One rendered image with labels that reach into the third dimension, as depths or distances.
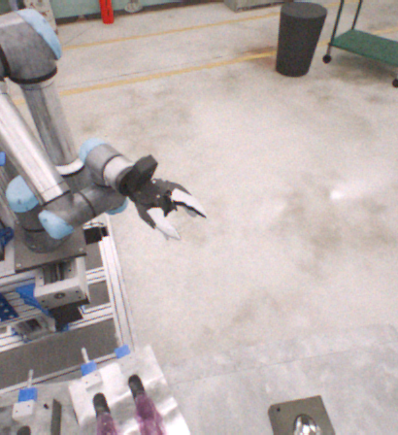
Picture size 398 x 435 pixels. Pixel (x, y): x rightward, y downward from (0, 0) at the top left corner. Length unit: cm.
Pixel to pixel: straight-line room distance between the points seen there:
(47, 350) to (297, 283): 149
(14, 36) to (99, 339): 145
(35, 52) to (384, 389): 133
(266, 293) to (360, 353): 106
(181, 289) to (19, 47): 170
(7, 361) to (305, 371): 143
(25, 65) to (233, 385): 104
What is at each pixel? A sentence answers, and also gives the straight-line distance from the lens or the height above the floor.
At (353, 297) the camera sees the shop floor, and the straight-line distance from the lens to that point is 247.
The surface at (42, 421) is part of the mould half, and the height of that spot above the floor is 89.
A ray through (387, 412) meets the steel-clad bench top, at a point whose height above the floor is 80.
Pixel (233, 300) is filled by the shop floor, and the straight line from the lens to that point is 227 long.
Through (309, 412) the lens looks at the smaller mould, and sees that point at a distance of 118.
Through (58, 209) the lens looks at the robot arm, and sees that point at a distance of 89.
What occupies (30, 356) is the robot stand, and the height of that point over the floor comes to 21.
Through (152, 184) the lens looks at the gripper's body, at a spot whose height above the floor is 147.
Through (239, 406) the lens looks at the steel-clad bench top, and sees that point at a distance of 122.
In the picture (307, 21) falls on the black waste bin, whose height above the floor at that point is 59.
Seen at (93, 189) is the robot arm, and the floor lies 137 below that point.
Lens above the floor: 198
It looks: 49 degrees down
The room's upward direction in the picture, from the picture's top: straight up
